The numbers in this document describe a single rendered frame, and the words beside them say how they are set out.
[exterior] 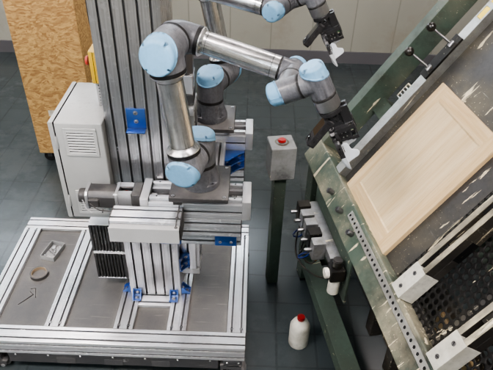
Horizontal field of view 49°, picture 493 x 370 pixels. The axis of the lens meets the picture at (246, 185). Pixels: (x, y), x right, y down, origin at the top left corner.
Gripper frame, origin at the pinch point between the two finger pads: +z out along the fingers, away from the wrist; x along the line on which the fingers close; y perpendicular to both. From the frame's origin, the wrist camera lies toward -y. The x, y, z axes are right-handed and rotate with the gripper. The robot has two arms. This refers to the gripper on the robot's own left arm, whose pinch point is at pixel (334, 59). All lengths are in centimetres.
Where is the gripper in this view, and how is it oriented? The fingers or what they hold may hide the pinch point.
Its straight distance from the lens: 233.0
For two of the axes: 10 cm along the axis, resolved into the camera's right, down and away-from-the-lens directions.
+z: 4.5, 7.2, 5.3
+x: 0.5, -6.1, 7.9
